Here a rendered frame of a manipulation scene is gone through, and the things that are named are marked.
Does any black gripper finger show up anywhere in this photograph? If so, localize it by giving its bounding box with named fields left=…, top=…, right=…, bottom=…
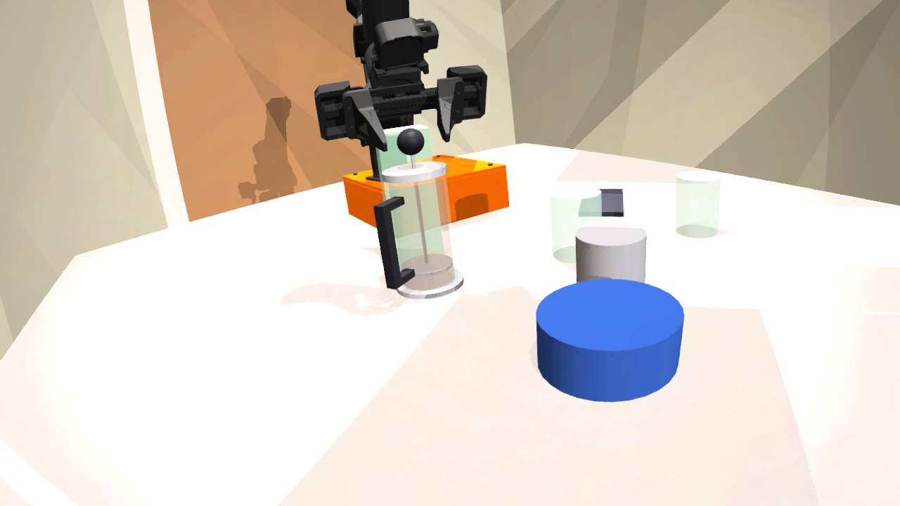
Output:
left=342, top=89, right=387, bottom=152
left=437, top=77, right=464, bottom=143

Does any clear glass cylinder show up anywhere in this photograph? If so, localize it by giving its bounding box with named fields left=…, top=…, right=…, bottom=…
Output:
left=675, top=171, right=721, bottom=239
left=549, top=186, right=602, bottom=264

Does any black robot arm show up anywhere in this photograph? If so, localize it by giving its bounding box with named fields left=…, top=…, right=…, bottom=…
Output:
left=345, top=0, right=439, bottom=182

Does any blue short cylinder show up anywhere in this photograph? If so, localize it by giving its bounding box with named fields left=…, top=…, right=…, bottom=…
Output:
left=536, top=279, right=685, bottom=402

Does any glass coffee press with plunger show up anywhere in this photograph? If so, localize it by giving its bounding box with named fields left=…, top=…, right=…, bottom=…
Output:
left=374, top=129, right=464, bottom=300

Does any grey cylinder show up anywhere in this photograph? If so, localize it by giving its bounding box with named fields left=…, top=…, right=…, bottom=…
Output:
left=575, top=221, right=647, bottom=283

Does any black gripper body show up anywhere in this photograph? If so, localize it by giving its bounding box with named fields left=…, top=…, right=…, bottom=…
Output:
left=314, top=58, right=487, bottom=141

